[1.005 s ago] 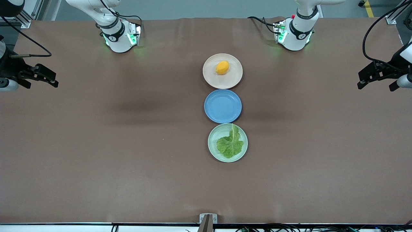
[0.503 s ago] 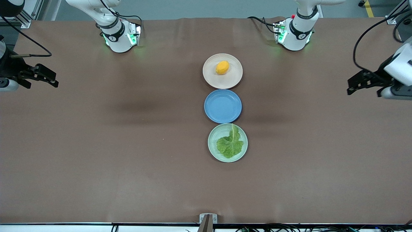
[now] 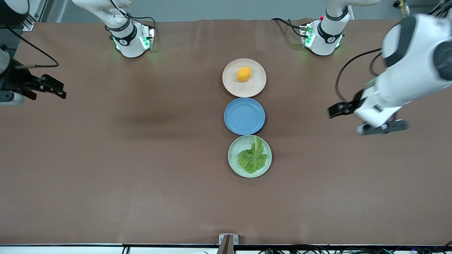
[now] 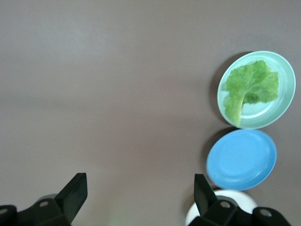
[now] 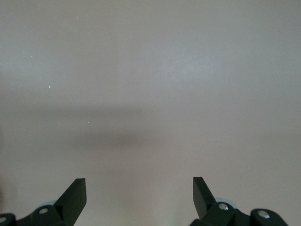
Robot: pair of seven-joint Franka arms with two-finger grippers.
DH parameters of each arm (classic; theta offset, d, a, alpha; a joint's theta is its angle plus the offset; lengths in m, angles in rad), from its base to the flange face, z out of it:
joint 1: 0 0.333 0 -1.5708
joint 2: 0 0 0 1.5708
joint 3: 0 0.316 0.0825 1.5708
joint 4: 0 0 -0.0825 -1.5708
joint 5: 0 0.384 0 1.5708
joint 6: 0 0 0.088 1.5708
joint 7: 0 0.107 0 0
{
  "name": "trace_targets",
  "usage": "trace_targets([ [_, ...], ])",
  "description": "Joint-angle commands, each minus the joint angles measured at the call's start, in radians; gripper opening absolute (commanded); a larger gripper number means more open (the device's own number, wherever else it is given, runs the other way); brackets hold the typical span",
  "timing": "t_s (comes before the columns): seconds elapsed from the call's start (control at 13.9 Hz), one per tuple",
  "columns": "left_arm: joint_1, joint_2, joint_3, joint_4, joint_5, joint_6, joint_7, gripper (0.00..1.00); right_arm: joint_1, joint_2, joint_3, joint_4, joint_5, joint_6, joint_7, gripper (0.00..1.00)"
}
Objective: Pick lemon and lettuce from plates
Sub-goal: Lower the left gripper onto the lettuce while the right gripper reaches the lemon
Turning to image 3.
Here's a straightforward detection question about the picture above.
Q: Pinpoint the pale green round plate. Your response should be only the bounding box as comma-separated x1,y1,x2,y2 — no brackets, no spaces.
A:
228,135,273,178

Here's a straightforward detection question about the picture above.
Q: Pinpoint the black cable bundle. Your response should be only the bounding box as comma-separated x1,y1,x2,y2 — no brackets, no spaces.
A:
258,243,452,254

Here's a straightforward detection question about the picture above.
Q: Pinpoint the beige round plate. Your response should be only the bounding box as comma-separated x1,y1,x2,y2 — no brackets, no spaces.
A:
222,58,267,98

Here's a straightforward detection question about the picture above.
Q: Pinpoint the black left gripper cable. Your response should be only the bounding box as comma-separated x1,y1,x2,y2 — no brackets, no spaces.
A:
334,48,384,103

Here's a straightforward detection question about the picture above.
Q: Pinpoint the aluminium frame post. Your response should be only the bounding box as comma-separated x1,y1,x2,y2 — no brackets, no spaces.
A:
21,0,48,31

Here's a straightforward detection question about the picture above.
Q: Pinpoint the black arm base cable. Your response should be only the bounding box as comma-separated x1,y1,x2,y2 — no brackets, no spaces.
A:
271,18,305,37
106,0,157,36

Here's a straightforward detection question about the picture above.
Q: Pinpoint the white table edge rail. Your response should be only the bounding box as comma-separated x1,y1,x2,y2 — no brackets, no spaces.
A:
0,244,452,254

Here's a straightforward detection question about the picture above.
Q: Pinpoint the black left arm base cable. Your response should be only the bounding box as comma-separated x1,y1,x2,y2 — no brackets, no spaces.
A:
271,18,305,37

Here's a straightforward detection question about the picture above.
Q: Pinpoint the blue round plate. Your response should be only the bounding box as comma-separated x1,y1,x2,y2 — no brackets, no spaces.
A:
224,98,266,135

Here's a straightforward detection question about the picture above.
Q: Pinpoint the green lettuce leaf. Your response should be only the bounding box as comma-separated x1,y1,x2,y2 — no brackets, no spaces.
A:
237,136,268,174

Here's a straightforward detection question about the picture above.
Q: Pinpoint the yellow lemon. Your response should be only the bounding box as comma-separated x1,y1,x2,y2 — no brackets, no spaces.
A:
237,66,252,83

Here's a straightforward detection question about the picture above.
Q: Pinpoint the black right arm base cable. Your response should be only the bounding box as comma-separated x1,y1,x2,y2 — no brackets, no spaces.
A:
106,0,157,36

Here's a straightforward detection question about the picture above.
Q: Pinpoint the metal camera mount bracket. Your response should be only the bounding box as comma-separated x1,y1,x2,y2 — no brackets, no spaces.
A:
219,234,239,254

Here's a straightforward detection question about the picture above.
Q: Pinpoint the brown table mat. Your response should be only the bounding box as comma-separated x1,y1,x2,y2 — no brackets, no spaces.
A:
0,18,452,246

